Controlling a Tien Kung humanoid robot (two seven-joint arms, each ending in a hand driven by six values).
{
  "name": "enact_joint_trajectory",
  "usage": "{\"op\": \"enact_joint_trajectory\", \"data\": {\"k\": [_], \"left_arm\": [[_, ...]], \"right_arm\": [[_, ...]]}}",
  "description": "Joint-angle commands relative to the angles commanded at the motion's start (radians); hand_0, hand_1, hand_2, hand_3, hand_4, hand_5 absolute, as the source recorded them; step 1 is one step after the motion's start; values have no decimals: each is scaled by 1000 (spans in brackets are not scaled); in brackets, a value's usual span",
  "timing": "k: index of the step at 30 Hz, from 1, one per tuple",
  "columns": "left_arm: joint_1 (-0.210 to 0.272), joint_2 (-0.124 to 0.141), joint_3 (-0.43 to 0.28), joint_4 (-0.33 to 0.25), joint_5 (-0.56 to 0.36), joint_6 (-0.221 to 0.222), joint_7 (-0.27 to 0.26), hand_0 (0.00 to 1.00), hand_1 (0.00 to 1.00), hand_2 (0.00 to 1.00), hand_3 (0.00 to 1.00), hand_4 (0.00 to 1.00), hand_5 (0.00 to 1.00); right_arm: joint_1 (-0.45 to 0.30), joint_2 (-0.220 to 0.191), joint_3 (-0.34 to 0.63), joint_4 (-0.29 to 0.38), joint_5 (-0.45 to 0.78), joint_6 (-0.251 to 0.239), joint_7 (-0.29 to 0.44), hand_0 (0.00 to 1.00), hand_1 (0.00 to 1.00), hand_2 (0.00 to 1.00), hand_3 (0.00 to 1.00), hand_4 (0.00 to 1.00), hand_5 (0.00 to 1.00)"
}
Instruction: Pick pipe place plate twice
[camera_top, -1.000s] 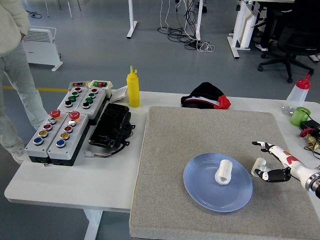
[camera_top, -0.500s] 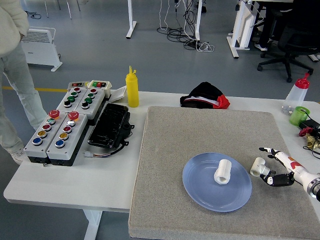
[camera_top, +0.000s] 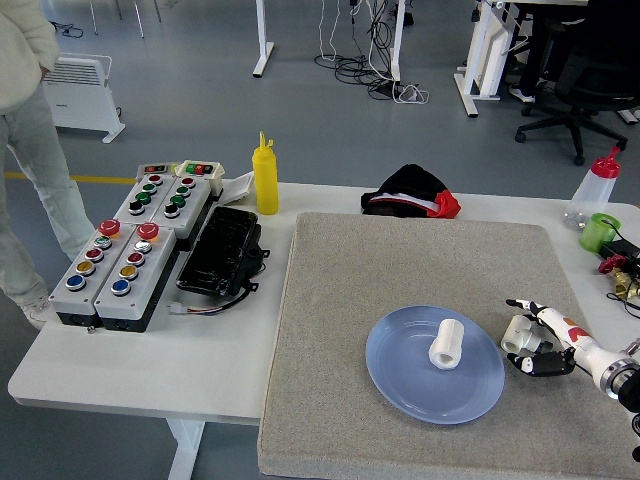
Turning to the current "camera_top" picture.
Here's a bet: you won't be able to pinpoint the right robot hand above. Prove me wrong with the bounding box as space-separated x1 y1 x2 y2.
505 298 620 385

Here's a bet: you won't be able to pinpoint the white pipe tee metal nut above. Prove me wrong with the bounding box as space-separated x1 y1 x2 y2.
500 314 554 354

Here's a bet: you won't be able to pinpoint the large white pipe fitting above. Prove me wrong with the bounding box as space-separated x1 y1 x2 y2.
428 318 466 372

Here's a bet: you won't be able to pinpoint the blue plastic plate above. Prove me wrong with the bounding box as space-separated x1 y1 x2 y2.
364 305 506 426

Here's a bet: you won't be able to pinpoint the black rectangular box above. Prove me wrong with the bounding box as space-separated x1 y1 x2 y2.
602 236 640 262

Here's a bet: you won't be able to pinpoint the green translucent cup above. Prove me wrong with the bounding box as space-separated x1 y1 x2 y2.
578 212 620 253

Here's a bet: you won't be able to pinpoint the clear squeeze bottle red cap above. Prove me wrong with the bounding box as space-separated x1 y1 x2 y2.
562 145 622 233

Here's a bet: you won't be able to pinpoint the grey-brown mat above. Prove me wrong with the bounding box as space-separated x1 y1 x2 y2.
257 212 640 480

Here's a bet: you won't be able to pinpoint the black red white cloth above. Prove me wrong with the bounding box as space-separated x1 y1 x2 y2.
360 163 462 220

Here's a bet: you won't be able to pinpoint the seated person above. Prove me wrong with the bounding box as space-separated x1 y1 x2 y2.
508 0 591 104

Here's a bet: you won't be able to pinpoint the black office chair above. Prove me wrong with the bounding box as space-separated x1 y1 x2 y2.
514 0 640 167

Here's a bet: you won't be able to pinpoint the power strip with plugs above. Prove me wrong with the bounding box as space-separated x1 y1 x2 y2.
372 81 430 105

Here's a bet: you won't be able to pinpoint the white desk leg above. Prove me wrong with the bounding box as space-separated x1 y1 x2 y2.
388 0 406 82
251 0 276 78

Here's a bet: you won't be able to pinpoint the yellow squeeze bottle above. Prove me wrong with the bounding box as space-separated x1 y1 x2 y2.
251 131 280 216

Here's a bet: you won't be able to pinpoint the white plastic cover piece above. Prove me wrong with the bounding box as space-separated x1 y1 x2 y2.
219 171 256 205

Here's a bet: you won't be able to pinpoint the black plastic module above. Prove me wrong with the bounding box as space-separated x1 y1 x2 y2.
175 205 271 297

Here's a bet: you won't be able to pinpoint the white table leg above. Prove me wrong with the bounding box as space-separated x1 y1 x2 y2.
166 418 207 480

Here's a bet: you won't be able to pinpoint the five-button grey control box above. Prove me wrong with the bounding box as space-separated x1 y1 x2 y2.
93 222 177 334
48 218 139 329

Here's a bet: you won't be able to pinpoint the yellow floor tape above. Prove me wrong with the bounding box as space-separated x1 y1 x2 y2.
3 171 137 185

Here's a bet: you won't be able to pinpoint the metal chair legs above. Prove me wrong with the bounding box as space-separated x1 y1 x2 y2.
88 0 163 40

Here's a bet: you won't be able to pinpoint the white panel heater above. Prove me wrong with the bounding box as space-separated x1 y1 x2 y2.
41 52 127 145

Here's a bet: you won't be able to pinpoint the thin black cable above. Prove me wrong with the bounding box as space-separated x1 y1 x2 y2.
605 290 640 321

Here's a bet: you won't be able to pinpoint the brass valve red handle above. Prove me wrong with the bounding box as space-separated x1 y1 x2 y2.
598 253 640 301

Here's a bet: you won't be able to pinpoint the white desk frame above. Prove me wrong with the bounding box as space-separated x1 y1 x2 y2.
453 0 532 119

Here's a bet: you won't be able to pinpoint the black floor cable bundle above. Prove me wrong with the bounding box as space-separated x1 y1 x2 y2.
313 0 401 101

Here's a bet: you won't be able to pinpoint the white hanging cable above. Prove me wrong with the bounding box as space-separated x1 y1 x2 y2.
318 0 341 62

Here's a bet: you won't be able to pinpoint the white connector with wires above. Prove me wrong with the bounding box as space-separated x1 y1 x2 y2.
168 283 251 318

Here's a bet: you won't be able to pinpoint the white red-green switch box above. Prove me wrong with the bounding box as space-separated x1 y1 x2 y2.
174 159 225 197

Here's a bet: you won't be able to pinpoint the small grey switch box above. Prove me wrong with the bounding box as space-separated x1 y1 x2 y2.
135 163 176 178

